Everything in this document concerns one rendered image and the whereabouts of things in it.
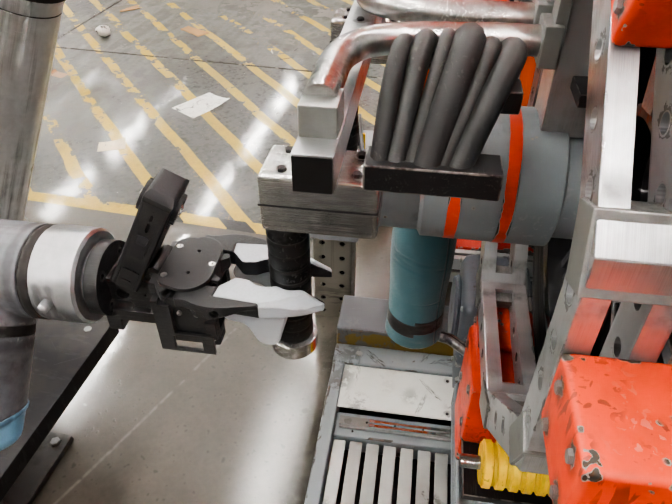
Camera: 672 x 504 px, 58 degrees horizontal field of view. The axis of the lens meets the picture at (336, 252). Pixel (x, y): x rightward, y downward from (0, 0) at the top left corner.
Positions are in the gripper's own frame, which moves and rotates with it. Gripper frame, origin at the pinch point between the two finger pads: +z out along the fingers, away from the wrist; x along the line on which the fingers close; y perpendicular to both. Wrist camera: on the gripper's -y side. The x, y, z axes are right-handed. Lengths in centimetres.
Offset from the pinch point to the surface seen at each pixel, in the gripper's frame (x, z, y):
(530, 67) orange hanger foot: -66, 26, 6
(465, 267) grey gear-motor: -56, 20, 43
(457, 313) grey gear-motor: -46, 19, 47
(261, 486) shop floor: -25, -18, 83
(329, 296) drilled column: -77, -11, 75
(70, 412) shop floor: -37, -66, 83
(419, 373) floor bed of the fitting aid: -54, 13, 75
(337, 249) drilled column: -77, -9, 59
